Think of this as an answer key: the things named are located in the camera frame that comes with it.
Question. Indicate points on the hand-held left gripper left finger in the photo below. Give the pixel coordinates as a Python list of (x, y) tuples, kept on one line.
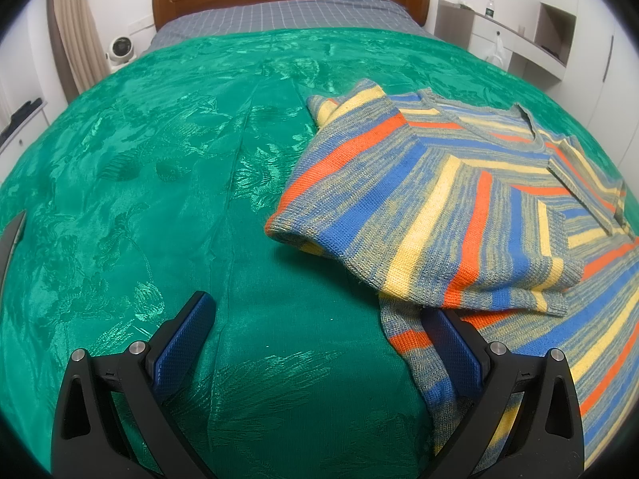
[(182, 342)]

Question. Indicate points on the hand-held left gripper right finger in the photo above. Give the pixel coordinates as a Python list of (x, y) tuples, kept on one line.
[(457, 354)]

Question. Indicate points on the striped knit sweater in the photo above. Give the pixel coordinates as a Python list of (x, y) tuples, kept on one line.
[(449, 199)]

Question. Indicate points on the dark clothes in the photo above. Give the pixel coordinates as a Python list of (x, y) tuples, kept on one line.
[(22, 110)]

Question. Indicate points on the green patterned blanket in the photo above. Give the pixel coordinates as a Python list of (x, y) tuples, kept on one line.
[(174, 184)]

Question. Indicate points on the white low cabinet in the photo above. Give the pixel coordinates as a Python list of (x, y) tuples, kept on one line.
[(20, 139)]

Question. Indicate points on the white round fan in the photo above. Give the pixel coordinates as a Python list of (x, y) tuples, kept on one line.
[(120, 49)]

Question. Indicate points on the clear plastic bag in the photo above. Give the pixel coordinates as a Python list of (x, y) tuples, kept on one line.
[(496, 50)]

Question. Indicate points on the white wardrobe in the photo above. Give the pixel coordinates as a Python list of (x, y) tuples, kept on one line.
[(594, 60)]

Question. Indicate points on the beige curtain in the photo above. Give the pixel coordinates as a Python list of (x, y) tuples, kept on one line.
[(75, 25)]

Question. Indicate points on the grey checked bedsheet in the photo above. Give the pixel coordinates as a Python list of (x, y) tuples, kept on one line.
[(279, 17)]

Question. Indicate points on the plastic bottle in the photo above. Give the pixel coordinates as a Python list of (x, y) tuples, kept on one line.
[(489, 8)]

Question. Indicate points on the white wall socket plate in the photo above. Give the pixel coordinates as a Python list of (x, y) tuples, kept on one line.
[(141, 23)]

